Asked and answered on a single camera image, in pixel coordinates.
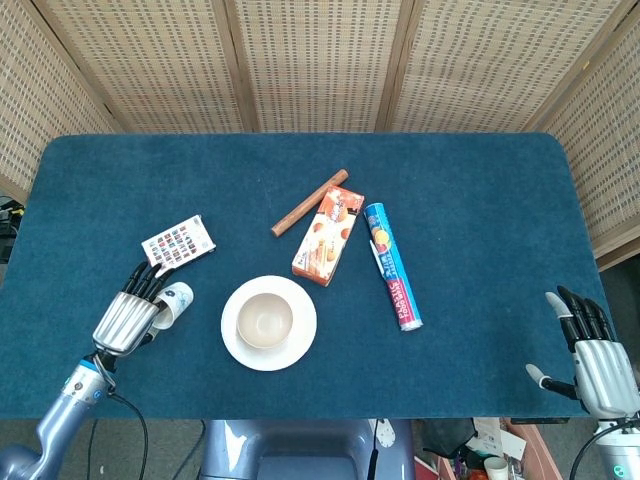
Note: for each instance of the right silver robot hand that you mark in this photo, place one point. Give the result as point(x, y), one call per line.
point(605, 375)

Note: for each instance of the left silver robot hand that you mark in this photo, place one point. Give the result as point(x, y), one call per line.
point(125, 322)

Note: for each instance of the white paper cup blue print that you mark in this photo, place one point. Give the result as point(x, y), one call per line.
point(177, 300)

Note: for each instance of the beige bowl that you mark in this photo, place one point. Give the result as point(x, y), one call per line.
point(265, 322)

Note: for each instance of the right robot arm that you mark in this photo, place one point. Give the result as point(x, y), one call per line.
point(620, 450)

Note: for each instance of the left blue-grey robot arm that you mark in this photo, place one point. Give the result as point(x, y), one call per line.
point(60, 420)

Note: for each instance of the white paper plate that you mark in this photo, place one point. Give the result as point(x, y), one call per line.
point(302, 345)

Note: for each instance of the white box with picture grid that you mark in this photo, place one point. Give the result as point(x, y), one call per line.
point(177, 245)

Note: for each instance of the pink box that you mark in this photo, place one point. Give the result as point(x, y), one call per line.
point(542, 455)

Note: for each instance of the white papers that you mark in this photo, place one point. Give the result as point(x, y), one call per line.
point(492, 437)

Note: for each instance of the black equipment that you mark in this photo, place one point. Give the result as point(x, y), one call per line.
point(7, 220)

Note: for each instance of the black bag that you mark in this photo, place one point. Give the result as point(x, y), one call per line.
point(447, 435)

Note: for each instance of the brown wooden rolling pin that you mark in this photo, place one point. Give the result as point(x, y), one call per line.
point(305, 206)

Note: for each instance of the blue-grey robot torso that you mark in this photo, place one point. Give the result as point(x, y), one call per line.
point(300, 450)

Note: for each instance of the orange snack box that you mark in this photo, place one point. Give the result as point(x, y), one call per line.
point(327, 235)

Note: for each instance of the blue plastic food wrap roll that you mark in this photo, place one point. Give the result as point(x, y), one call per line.
point(395, 270)

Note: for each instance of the teal table cloth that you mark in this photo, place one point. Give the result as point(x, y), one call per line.
point(450, 175)

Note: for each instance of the woven folding screen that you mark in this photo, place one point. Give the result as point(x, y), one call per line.
point(320, 60)

